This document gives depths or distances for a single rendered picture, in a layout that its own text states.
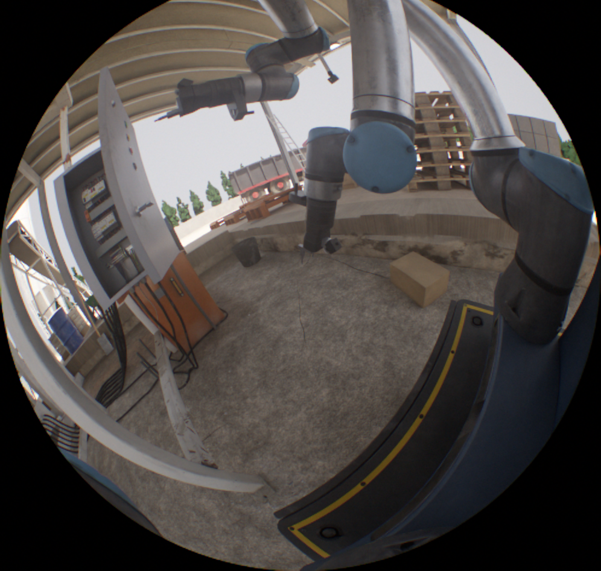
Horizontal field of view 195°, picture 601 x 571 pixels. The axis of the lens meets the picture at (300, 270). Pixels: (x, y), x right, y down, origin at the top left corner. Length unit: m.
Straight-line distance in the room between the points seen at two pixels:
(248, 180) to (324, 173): 8.52
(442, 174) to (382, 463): 1.99
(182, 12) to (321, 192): 4.93
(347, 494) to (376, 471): 0.06
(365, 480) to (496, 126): 0.65
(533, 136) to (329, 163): 2.60
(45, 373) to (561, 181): 0.81
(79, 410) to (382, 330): 1.06
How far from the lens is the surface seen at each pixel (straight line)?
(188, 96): 0.45
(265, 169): 8.95
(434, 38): 0.50
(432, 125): 1.97
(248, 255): 2.07
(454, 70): 0.47
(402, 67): 0.27
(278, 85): 0.52
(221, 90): 0.47
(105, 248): 0.92
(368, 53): 0.28
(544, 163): 0.32
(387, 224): 1.29
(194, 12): 5.09
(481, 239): 1.28
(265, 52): 0.60
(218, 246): 3.17
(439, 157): 1.93
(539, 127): 2.80
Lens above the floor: 0.70
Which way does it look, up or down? 27 degrees down
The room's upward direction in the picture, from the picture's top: 22 degrees counter-clockwise
